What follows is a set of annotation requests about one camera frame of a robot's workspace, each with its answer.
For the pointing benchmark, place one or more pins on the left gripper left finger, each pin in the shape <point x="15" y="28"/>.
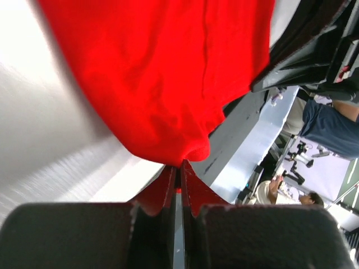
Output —
<point x="134" y="234"/>

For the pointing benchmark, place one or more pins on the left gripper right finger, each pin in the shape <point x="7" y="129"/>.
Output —
<point x="221" y="235"/>

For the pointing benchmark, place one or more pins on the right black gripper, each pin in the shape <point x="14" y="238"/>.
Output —
<point x="317" y="49"/>

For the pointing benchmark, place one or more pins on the red t shirt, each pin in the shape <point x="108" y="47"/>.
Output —
<point x="160" y="72"/>

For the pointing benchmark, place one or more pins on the seated person white shirt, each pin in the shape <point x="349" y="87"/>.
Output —
<point x="274" y="192"/>

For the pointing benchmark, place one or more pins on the person in blue shirt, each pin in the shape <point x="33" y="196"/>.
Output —
<point x="324" y="125"/>

